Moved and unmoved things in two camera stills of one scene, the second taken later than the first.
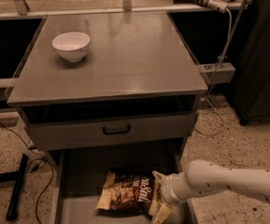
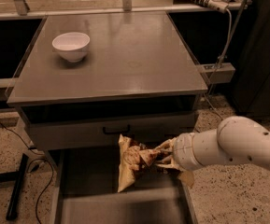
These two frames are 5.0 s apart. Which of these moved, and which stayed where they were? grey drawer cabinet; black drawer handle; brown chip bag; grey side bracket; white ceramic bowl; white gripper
Moved: brown chip bag; white gripper
Stayed: grey side bracket; black drawer handle; grey drawer cabinet; white ceramic bowl
